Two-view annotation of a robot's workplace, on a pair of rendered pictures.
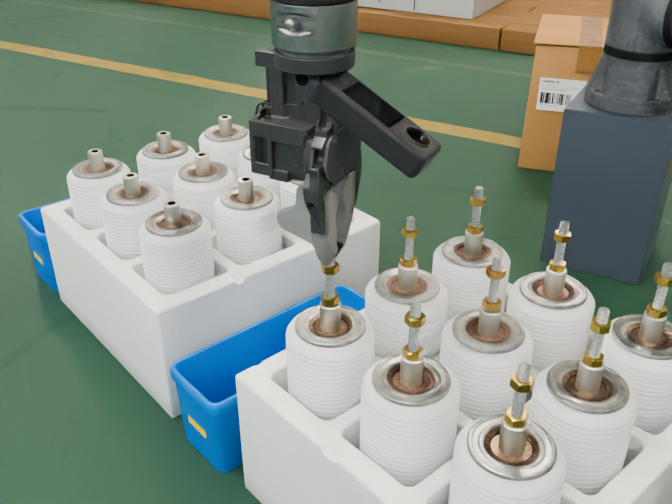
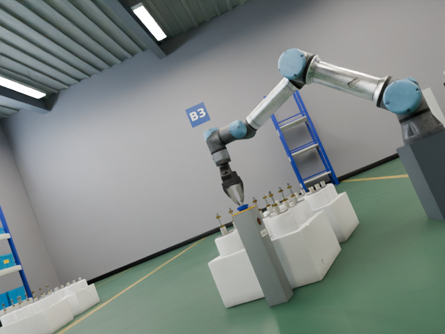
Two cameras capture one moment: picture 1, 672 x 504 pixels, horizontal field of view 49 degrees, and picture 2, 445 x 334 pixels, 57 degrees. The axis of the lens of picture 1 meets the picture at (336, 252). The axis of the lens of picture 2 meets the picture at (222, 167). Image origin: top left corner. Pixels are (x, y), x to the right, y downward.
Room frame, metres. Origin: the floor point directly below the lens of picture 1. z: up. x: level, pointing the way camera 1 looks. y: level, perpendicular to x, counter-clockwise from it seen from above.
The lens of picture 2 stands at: (-0.08, -1.66, 0.34)
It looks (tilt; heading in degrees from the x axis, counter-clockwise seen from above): 6 degrees up; 67
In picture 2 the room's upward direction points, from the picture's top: 23 degrees counter-clockwise
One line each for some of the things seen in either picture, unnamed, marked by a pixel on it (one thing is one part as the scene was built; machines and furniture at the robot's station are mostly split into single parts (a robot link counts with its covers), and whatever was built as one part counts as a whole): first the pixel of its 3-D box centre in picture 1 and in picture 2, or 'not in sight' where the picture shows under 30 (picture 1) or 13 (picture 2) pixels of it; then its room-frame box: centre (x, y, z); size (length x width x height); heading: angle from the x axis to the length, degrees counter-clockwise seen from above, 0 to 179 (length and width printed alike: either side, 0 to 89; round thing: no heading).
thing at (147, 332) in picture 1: (212, 262); (310, 226); (1.04, 0.20, 0.09); 0.39 x 0.39 x 0.18; 40
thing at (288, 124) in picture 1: (308, 113); (228, 173); (0.65, 0.03, 0.48); 0.09 x 0.08 x 0.12; 63
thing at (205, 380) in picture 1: (286, 373); not in sight; (0.79, 0.07, 0.06); 0.30 x 0.11 x 0.12; 131
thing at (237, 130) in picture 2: not in sight; (234, 132); (0.72, -0.05, 0.64); 0.11 x 0.11 x 0.08; 38
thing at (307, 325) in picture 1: (330, 325); not in sight; (0.64, 0.01, 0.25); 0.08 x 0.08 x 0.01
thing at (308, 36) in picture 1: (312, 25); (220, 157); (0.64, 0.02, 0.56); 0.08 x 0.08 x 0.05
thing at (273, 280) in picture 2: not in sight; (263, 255); (0.46, -0.41, 0.16); 0.07 x 0.07 x 0.31; 42
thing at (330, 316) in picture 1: (330, 315); not in sight; (0.64, 0.01, 0.26); 0.02 x 0.02 x 0.03
